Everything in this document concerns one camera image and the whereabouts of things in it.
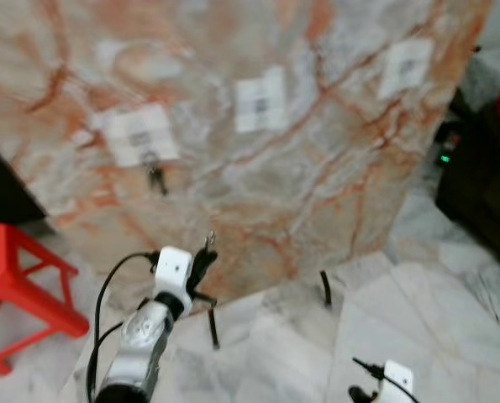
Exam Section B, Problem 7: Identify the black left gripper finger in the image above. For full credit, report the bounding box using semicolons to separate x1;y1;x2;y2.
191;249;219;290

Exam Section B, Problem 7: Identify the white adhesive hook plate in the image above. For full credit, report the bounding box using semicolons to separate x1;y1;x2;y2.
377;38;435;100
105;103;182;167
234;67;288;133

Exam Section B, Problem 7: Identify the black board stand leg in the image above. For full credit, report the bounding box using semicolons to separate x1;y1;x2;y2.
206;304;221;350
319;270;333;307

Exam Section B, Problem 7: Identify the marble pattern board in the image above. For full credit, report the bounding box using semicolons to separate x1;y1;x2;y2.
0;0;496;324

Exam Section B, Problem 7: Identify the red plastic stool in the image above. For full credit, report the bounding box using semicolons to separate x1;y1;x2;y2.
0;222;91;376

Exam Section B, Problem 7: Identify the black sofa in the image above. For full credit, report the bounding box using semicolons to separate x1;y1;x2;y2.
434;84;500;282

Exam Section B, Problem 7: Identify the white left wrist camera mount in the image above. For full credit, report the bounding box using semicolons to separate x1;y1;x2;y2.
153;247;193;316

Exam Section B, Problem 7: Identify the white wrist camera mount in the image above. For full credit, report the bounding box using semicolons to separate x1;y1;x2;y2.
153;247;193;316
382;360;416;403

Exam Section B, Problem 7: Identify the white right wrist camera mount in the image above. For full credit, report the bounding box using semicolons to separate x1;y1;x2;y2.
382;360;416;403

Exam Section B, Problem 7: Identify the dark key with ring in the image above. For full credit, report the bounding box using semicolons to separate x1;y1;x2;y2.
140;151;168;196

